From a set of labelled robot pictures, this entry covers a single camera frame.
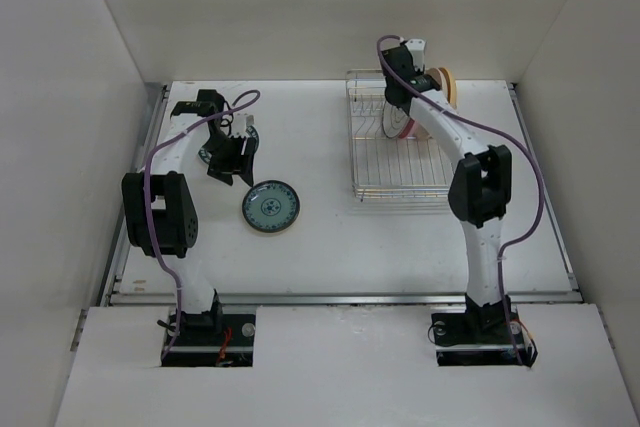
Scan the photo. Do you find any cream yellow bowl plate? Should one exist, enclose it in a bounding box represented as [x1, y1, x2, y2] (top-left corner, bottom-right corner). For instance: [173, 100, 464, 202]
[425, 67, 457, 110]

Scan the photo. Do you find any pink bowl plate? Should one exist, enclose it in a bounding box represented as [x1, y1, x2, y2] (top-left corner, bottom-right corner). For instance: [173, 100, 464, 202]
[381, 103, 430, 140]

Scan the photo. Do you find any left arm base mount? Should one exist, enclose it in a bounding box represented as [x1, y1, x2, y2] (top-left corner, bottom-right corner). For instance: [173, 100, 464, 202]
[158, 300, 256, 368]

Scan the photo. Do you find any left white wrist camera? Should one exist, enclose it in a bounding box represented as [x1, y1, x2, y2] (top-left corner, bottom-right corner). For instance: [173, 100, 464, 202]
[229, 113, 255, 139]

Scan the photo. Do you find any metal wire dish rack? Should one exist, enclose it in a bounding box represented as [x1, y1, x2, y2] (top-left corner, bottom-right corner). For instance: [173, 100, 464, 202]
[345, 69, 455, 205]

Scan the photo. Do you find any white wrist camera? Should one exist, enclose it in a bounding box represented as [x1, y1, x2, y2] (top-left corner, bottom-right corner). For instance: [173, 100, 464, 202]
[229, 113, 255, 139]
[404, 38, 426, 71]

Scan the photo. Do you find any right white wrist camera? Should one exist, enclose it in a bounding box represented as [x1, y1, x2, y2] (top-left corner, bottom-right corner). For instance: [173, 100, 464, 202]
[404, 38, 426, 71]

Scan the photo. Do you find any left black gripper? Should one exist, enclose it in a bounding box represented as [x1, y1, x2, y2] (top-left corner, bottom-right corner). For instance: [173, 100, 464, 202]
[202, 132, 254, 186]

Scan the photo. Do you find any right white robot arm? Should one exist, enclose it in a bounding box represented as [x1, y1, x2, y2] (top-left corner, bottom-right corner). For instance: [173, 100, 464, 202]
[379, 41, 512, 347]

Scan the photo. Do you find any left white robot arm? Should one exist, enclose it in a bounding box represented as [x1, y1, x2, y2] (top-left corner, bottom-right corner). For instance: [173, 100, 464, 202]
[121, 89, 261, 344]

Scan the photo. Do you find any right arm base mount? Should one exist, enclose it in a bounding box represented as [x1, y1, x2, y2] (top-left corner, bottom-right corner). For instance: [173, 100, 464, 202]
[428, 305, 538, 368]

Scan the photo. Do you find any blue floral small plate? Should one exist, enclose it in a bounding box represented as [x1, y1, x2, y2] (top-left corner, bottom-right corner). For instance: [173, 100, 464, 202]
[241, 180, 301, 234]

